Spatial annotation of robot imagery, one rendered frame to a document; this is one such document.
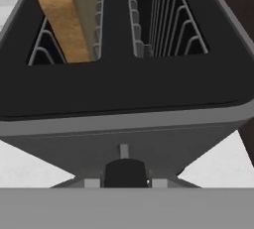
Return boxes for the black and grey toaster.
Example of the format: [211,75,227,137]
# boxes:
[0,0,254,189]

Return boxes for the black toaster lever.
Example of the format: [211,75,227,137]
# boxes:
[103,158,149,189]

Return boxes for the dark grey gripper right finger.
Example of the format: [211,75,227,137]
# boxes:
[147,170,202,189]

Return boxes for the golden brown bread slice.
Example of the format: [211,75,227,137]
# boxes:
[32,0,100,64]

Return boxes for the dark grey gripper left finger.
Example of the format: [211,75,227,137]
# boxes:
[50,171,106,189]

